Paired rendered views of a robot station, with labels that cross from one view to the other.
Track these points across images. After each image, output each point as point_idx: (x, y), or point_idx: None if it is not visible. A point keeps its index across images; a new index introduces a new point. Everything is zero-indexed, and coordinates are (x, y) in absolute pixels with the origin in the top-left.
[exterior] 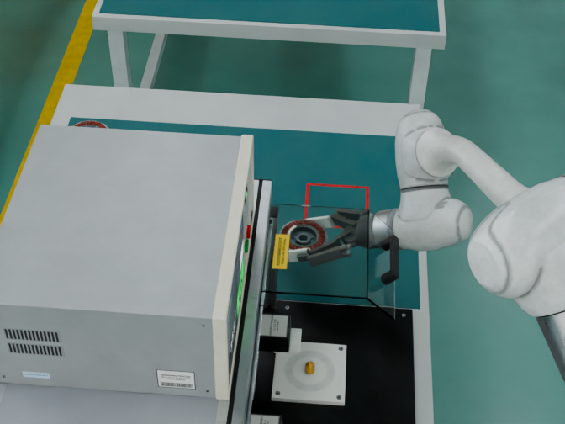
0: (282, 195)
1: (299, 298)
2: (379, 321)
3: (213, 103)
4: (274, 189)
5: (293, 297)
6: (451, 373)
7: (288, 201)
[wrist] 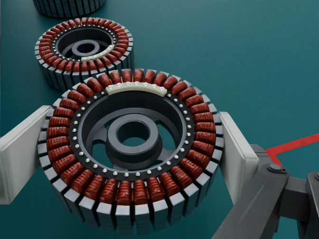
0: (313, 86)
1: (8, 236)
2: None
3: None
4: (315, 72)
5: (10, 217)
6: None
7: (309, 101)
